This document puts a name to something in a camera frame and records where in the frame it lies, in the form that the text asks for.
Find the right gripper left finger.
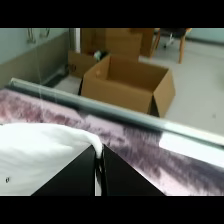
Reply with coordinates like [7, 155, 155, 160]
[31, 144, 98, 197]

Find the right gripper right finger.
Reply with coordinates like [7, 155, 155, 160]
[100, 144, 166, 197]

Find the white garment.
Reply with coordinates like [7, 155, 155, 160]
[0, 122, 104, 197]

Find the large open cardboard box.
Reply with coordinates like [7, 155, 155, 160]
[79, 54, 177, 119]

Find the small cardboard box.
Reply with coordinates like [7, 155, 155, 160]
[67, 49, 100, 80]

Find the tall cardboard box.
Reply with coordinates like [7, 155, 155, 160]
[79, 28, 156, 62]

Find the wooden chair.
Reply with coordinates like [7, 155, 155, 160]
[149, 28, 193, 65]

